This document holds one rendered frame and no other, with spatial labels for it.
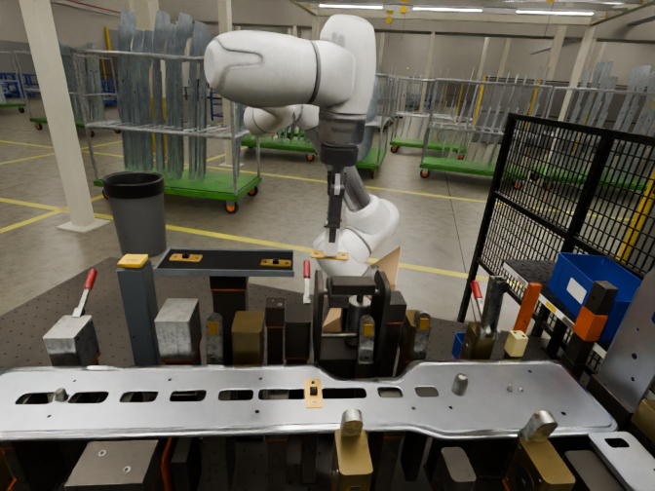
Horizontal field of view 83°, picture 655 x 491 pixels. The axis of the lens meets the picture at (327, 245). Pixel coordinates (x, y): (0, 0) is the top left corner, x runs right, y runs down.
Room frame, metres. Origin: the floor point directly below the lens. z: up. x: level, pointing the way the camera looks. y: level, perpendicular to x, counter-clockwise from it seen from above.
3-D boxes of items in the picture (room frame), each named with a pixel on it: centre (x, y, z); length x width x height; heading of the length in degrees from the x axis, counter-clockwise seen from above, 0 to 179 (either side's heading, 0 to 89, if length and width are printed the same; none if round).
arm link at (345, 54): (0.73, 0.00, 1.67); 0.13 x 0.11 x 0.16; 117
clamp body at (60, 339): (0.73, 0.61, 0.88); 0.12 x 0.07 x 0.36; 6
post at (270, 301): (0.82, 0.13, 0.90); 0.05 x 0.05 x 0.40; 6
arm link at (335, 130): (0.74, -0.01, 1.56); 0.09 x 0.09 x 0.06
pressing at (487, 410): (0.61, 0.03, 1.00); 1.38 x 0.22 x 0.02; 96
